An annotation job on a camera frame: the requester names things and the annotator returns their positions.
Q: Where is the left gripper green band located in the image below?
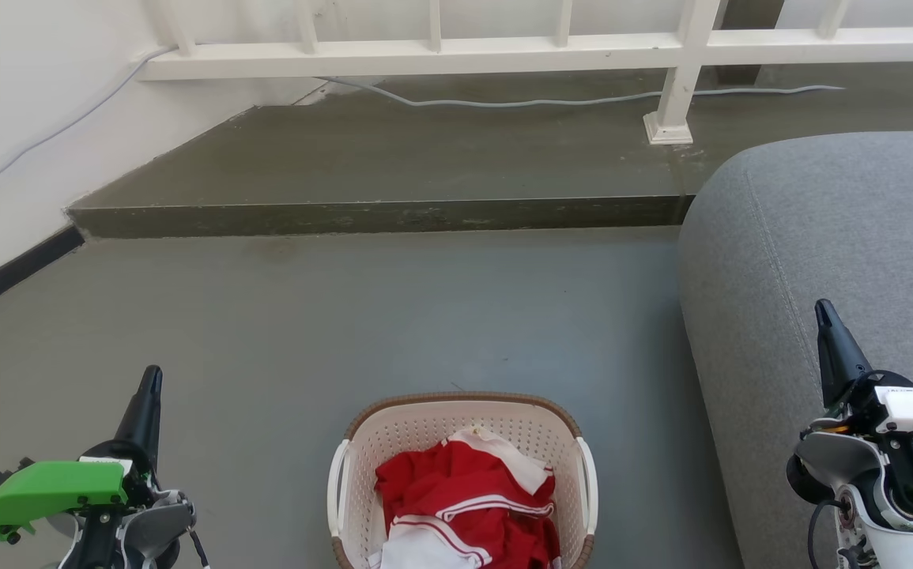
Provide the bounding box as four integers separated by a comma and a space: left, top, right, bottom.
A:
0, 365, 164, 546

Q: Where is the cream perforated plastic laundry basket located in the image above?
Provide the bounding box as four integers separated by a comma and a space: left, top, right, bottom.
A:
327, 393, 599, 569

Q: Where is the grey fabric sofa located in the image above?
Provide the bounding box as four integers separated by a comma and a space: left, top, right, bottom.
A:
677, 131, 913, 569

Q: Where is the black baseboard strip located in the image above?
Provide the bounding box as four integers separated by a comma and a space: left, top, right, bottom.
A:
0, 226, 85, 326

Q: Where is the red garment with white stripes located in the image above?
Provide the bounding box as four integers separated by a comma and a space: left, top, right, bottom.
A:
375, 439, 562, 569

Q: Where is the white railing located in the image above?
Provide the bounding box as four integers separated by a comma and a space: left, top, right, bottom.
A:
134, 0, 913, 145

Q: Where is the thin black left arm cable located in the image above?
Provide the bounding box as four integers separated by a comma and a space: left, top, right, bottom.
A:
186, 528, 212, 569

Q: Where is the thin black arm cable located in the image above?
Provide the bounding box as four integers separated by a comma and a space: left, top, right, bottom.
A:
807, 498, 848, 569
186, 528, 212, 569

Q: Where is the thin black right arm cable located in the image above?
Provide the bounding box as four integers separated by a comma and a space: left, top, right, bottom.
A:
807, 498, 848, 569

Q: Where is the grey cable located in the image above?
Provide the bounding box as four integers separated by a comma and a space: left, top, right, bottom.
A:
0, 45, 179, 209
315, 76, 846, 108

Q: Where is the dark brown post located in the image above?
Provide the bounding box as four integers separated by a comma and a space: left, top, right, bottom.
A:
714, 0, 785, 86

